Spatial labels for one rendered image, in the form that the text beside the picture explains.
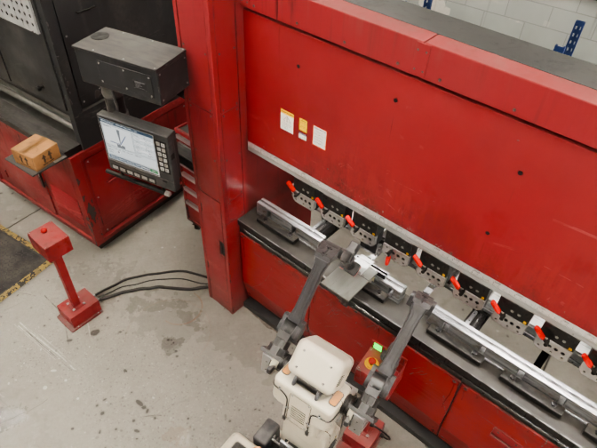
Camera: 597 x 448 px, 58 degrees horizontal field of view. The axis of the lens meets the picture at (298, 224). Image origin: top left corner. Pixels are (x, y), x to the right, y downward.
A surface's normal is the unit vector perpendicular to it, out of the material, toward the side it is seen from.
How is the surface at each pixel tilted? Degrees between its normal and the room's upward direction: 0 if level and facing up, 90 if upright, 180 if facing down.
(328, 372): 48
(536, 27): 90
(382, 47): 90
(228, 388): 0
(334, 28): 90
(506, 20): 90
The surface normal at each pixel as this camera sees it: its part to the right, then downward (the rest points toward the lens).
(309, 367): -0.41, -0.08
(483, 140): -0.66, 0.51
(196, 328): 0.04, -0.72
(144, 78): -0.44, 0.61
